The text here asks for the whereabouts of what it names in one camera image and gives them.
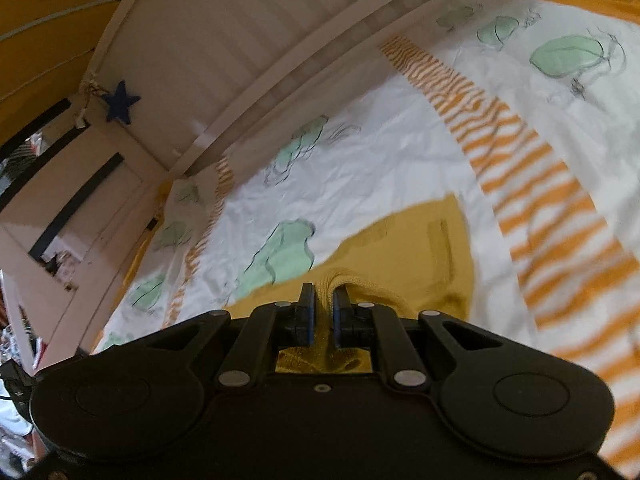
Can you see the yellow knit sweater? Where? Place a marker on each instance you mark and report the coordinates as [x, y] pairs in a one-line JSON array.
[[410, 255]]

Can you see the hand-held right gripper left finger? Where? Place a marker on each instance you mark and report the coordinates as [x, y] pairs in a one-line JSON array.
[[307, 310]]

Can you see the white printed duvet cover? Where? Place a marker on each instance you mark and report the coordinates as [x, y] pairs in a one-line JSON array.
[[380, 150]]

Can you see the blue star decoration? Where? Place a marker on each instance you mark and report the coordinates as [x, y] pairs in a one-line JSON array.
[[120, 103]]

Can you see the wooden bed frame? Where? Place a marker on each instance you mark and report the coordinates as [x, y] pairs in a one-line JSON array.
[[225, 60]]

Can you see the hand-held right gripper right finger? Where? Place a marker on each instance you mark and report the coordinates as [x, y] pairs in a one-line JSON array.
[[336, 312]]

